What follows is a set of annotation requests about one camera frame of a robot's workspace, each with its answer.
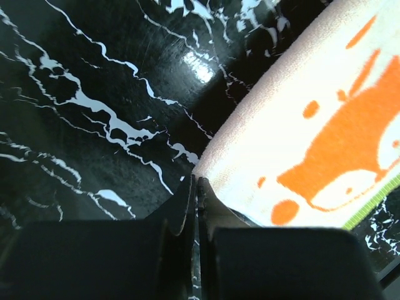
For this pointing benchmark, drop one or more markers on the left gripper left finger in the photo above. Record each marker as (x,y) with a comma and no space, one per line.
(150,258)

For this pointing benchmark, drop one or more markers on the orange floral towel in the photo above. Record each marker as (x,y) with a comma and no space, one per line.
(316,140)

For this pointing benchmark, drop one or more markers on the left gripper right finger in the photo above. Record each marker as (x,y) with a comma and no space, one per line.
(243,262)

